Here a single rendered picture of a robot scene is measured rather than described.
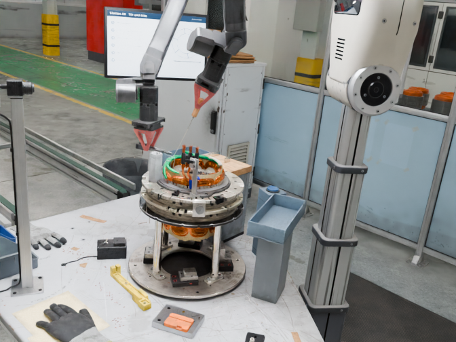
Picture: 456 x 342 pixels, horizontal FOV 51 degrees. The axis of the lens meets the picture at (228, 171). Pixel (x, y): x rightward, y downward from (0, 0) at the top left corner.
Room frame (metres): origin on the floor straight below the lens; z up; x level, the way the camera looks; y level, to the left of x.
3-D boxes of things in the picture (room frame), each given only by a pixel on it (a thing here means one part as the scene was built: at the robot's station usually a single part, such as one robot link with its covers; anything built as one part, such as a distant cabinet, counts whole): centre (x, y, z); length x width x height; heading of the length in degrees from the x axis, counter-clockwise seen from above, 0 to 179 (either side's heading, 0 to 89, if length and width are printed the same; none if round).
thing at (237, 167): (1.68, 0.05, 1.05); 0.20 x 0.19 x 0.02; 51
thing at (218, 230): (1.31, 0.01, 0.91); 0.02 x 0.02 x 0.21
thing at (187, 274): (1.29, 0.09, 0.83); 0.05 x 0.04 x 0.02; 108
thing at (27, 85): (1.22, 0.55, 1.37); 0.06 x 0.04 x 0.04; 113
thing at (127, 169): (2.97, 0.64, 0.39); 0.39 x 0.39 x 0.35
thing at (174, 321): (1.08, 0.09, 0.80); 0.07 x 0.05 x 0.01; 73
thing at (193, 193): (1.27, 0.09, 1.15); 0.03 x 0.02 x 0.12; 46
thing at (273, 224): (1.30, -0.16, 0.92); 0.25 x 0.11 x 0.28; 159
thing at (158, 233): (1.31, 0.19, 0.91); 0.02 x 0.02 x 0.21
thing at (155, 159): (1.37, 0.22, 1.14); 0.03 x 0.03 x 0.09; 54
